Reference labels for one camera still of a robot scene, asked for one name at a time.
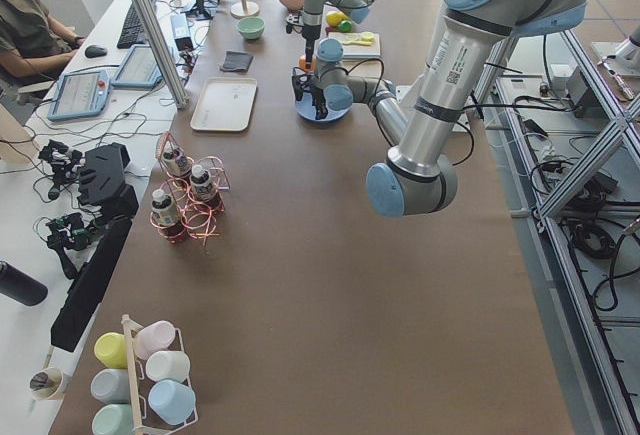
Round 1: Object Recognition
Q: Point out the wooden cutting board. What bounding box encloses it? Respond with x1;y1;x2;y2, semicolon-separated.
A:
341;33;382;78

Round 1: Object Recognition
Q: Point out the black keyboard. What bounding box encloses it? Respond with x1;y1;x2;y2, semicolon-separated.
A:
116;5;146;49

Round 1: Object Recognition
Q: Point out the grey cup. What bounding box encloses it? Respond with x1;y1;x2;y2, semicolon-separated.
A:
90;368;130;404

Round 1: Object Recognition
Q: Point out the green bowl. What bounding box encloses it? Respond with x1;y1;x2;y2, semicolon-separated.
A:
236;16;265;41

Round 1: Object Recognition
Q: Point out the seated person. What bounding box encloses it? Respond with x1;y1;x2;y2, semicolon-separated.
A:
1;0;86;85

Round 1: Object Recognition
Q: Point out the pink cup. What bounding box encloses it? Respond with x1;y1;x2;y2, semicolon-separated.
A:
133;320;176;360

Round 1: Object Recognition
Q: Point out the mint green cup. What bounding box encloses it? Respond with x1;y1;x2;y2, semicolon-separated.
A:
91;404;134;435

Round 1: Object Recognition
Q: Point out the blue cup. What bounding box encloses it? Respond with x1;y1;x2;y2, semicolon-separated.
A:
148;379;196;425

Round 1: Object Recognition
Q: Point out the cream rabbit tray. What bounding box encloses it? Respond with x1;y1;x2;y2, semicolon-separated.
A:
190;77;258;132

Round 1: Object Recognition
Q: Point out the tea bottle rear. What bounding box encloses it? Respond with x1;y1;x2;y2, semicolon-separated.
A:
162;144;191;178

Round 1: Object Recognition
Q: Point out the blue plate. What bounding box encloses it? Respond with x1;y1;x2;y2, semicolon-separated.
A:
294;98;349;125

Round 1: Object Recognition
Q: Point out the yellow plastic knife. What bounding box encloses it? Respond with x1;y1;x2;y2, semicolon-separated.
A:
331;32;376;46

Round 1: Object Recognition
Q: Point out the blue teach pendant near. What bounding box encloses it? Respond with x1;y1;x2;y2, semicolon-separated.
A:
47;70;110;121

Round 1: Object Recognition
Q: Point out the tea bottle middle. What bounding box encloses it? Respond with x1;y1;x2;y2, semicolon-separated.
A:
190;164;223;213

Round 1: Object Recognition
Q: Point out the white cup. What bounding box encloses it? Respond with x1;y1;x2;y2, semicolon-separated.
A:
145;350;191;383

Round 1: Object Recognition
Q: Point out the blue teach pendant far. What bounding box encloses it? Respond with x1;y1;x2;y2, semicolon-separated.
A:
111;44;162;90

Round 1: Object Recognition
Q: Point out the orange fruit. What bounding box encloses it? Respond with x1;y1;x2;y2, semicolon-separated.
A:
298;56;313;70

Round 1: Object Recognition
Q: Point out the blue teach pendant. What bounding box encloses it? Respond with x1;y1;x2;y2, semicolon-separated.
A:
111;44;162;90
47;70;110;121

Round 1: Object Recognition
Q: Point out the black computer mouse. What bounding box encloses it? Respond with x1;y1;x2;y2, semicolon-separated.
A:
84;44;108;59

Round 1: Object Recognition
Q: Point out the paper cup with utensils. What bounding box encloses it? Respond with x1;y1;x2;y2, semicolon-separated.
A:
29;367;71;401

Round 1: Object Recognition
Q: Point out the tea bottle front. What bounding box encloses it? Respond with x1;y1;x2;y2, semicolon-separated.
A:
151;188;186;243

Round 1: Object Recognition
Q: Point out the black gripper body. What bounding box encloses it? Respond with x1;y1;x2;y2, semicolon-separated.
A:
285;11;320;38
291;67;326;105

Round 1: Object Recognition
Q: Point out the grey folded cloth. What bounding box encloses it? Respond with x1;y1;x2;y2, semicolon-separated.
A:
220;50;254;73

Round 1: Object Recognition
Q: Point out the tea bottle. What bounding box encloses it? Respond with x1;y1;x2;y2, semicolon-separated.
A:
162;144;191;178
151;188;186;243
190;164;223;213

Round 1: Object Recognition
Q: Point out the copper wire bottle rack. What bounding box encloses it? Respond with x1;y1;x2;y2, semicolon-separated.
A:
149;132;230;244

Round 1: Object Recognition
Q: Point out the black water bottle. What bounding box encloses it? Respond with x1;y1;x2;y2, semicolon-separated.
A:
0;261;48;306

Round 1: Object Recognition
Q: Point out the wooden cup tree stand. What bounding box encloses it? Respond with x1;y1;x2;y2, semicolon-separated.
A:
230;0;260;20

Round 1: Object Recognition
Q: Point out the yellow cup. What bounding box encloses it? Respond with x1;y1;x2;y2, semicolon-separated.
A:
94;332;127;369

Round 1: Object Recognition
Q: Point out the yellow lemon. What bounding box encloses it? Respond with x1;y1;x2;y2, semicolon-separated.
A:
325;11;344;27

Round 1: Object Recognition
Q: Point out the green lime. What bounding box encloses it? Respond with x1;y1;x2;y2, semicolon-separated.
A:
337;20;353;33

